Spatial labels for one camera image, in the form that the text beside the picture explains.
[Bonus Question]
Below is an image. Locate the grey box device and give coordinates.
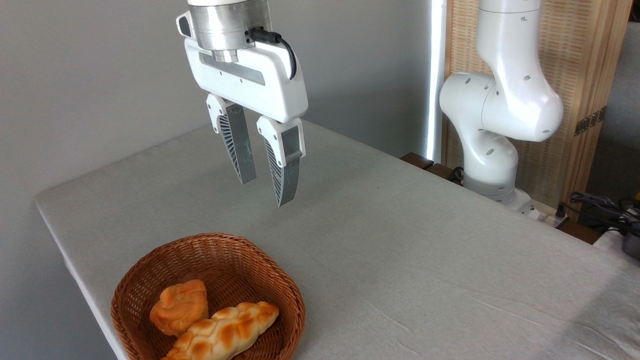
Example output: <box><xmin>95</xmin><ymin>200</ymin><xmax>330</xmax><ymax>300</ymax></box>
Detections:
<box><xmin>621</xmin><ymin>229</ymin><xmax>640</xmax><ymax>260</ymax></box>

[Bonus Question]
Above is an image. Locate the brown wicker basket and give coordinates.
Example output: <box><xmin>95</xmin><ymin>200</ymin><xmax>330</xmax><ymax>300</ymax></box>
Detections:
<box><xmin>110</xmin><ymin>232</ymin><xmax>306</xmax><ymax>360</ymax></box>

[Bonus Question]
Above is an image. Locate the long braided bread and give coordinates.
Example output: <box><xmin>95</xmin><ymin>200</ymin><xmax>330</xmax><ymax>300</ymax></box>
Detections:
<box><xmin>161</xmin><ymin>301</ymin><xmax>280</xmax><ymax>360</ymax></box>

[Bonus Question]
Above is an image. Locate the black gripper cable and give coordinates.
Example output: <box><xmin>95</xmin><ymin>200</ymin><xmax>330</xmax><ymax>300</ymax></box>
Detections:
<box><xmin>245</xmin><ymin>27</ymin><xmax>298</xmax><ymax>81</ymax></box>

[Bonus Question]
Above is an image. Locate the grey tablecloth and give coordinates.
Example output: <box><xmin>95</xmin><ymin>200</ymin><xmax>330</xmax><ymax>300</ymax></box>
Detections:
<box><xmin>34</xmin><ymin>111</ymin><xmax>640</xmax><ymax>360</ymax></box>

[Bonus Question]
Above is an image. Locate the white vertical light strip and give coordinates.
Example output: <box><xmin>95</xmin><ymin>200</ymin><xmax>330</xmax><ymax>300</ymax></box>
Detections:
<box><xmin>426</xmin><ymin>0</ymin><xmax>447</xmax><ymax>163</ymax></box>

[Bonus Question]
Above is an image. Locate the black cable bundle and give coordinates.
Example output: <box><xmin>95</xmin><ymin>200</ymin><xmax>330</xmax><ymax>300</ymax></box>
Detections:
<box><xmin>569</xmin><ymin>191</ymin><xmax>640</xmax><ymax>227</ymax></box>

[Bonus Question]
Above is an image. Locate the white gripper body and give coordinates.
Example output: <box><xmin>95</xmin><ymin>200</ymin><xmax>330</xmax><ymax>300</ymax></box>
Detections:
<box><xmin>176</xmin><ymin>11</ymin><xmax>309</xmax><ymax>124</ymax></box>

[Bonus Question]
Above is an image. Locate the dark brown wooden block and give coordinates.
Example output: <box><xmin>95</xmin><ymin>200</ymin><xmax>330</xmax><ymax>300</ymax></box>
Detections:
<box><xmin>400</xmin><ymin>152</ymin><xmax>435</xmax><ymax>171</ymax></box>
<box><xmin>425</xmin><ymin>162</ymin><xmax>463</xmax><ymax>186</ymax></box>

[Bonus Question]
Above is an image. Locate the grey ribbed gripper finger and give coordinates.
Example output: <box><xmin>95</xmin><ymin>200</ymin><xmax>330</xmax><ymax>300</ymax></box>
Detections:
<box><xmin>206</xmin><ymin>93</ymin><xmax>258</xmax><ymax>185</ymax></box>
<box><xmin>256</xmin><ymin>116</ymin><xmax>306</xmax><ymax>208</ymax></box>

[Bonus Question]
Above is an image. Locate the round orange bread roll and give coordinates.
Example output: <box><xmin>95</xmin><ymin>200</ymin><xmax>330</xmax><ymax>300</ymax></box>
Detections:
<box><xmin>149</xmin><ymin>279</ymin><xmax>210</xmax><ymax>337</ymax></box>

